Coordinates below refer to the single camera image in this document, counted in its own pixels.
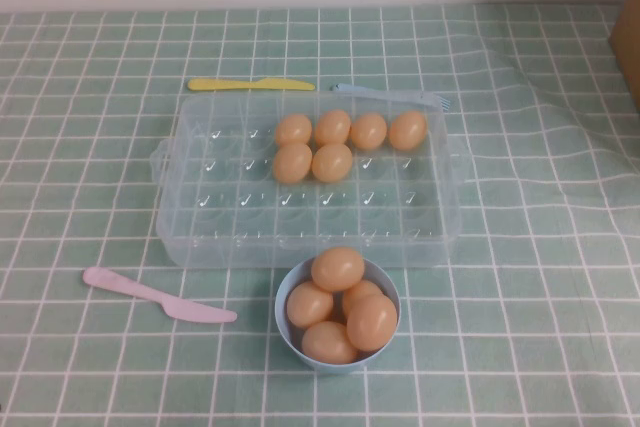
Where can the beige egg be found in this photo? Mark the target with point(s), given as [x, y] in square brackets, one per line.
[407, 130]
[333, 127]
[332, 162]
[328, 342]
[372, 322]
[361, 289]
[309, 304]
[293, 129]
[292, 162]
[368, 131]
[338, 268]

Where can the clear plastic egg box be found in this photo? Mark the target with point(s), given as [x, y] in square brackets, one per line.
[225, 217]

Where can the brown cardboard box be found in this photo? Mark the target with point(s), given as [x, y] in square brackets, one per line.
[627, 47]

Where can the light blue plastic fork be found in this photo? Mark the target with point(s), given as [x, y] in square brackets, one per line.
[380, 96]

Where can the yellow plastic knife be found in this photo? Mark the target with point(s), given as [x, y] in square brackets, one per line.
[240, 84]

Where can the light blue bowl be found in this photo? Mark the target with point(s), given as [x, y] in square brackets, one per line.
[340, 368]

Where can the pink plastic knife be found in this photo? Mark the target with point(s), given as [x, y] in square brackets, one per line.
[150, 294]

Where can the green checked tablecloth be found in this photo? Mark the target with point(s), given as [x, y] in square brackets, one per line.
[75, 172]

